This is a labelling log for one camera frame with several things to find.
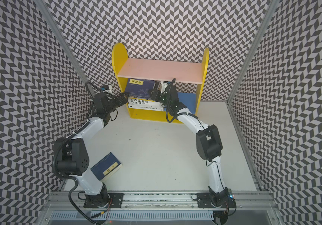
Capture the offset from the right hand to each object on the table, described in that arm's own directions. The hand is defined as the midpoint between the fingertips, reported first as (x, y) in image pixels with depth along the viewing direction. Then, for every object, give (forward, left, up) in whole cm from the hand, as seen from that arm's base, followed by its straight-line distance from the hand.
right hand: (151, 92), depth 86 cm
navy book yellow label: (+5, +8, -1) cm, 9 cm away
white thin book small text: (-2, -2, -12) cm, 12 cm away
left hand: (0, +16, -2) cm, 16 cm away
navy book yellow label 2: (-37, +27, -26) cm, 52 cm away
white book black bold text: (0, +6, -10) cm, 11 cm away
